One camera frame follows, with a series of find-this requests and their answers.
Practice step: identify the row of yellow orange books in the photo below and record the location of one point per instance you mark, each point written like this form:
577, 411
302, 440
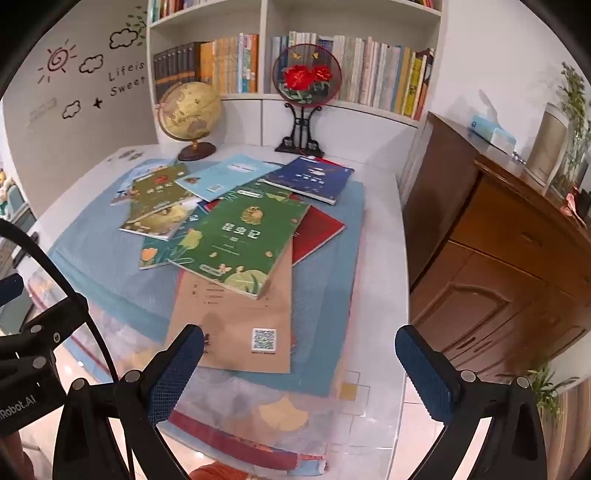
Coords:
228, 64

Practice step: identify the blue quilted mat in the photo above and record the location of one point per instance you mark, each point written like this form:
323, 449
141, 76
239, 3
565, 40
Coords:
115, 286

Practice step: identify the brown wooden cabinet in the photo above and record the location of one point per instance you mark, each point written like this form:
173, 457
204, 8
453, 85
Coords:
485, 254

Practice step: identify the bright green insect book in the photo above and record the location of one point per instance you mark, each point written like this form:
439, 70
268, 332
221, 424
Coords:
240, 235

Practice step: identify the black cloud wall sticker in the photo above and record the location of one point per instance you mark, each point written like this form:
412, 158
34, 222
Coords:
70, 109
91, 63
123, 38

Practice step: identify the potted floor plant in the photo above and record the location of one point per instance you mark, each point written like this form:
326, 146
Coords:
549, 387

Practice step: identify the light cyan book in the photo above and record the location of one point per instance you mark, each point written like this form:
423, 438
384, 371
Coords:
226, 175

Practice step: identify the yellow green book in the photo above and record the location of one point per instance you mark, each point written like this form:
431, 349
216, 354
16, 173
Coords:
154, 224

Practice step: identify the row of pale spined books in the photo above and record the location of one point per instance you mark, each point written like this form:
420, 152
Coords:
378, 78

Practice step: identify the red cartoon boy book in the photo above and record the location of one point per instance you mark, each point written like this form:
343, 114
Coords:
321, 230

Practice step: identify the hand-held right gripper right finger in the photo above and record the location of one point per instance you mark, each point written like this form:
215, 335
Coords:
425, 374

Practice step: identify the olive green butterfly book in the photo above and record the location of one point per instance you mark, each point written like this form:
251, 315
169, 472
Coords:
157, 187

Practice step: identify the embroidered round fan on stand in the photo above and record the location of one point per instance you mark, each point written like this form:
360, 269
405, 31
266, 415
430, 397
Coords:
307, 74

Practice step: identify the beige cylinder vase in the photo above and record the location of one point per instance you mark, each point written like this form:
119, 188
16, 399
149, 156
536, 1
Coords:
547, 143

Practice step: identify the red sun wall sticker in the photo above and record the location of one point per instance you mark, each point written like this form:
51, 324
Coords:
57, 60

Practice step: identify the antique style globe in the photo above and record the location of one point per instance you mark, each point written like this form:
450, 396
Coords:
189, 108

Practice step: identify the row of dark grey volumes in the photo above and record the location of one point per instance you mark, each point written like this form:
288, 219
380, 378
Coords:
178, 69

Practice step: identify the pink ornament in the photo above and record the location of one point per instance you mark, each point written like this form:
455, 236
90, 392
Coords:
575, 201

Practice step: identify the white wall switch plate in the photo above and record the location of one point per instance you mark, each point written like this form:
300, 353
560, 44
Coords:
42, 110

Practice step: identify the dark green beetle book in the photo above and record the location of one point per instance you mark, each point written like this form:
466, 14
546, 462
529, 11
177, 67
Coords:
154, 256

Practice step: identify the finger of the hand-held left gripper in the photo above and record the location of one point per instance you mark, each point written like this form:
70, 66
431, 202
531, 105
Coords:
10, 290
55, 323

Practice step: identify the black lettering wall sticker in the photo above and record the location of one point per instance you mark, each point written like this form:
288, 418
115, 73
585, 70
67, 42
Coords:
127, 78

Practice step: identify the row of upper shelf books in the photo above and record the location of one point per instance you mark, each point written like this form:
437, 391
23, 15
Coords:
175, 7

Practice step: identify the green tree wall sticker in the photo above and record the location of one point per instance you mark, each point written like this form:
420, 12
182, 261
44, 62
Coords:
138, 23

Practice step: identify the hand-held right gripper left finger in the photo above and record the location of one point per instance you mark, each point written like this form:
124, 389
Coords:
178, 374

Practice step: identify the navy blue book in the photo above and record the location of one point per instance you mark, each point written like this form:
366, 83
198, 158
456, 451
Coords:
314, 177

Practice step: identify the brown kraft book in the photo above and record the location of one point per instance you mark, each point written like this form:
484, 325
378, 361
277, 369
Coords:
231, 327

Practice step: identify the blue tissue box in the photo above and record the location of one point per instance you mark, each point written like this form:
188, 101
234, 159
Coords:
494, 134

